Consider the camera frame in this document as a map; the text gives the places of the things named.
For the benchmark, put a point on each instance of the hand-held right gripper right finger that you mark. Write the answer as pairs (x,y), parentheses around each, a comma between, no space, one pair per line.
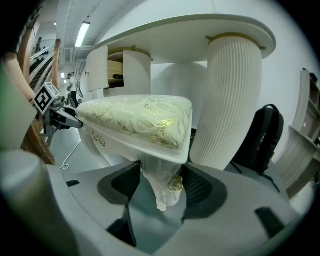
(240,200)

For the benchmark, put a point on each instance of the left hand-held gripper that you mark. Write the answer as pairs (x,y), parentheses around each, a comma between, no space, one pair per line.
(45,98)

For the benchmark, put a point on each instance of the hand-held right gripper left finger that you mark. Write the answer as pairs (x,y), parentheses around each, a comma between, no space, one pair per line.
(95,190)

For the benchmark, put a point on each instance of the cream cushioned stool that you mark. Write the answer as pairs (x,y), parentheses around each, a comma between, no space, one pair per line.
(140,112)

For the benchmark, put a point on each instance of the white kidney-shaped table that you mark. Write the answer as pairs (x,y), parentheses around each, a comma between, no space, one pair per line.
(225,87)

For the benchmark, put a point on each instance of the person's left forearm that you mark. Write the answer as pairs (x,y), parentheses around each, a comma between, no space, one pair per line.
(17,75)

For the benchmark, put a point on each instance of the person's green jersey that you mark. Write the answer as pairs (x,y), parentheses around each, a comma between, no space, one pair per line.
(10,117)

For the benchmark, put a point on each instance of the black backpack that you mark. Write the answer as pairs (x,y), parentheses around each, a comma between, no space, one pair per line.
(262,140)

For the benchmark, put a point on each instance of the grey wooden shelf unit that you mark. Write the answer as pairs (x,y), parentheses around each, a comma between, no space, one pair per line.
(295,155)

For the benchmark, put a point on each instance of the ceiling light panel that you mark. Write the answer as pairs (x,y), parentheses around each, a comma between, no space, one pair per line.
(82,33)

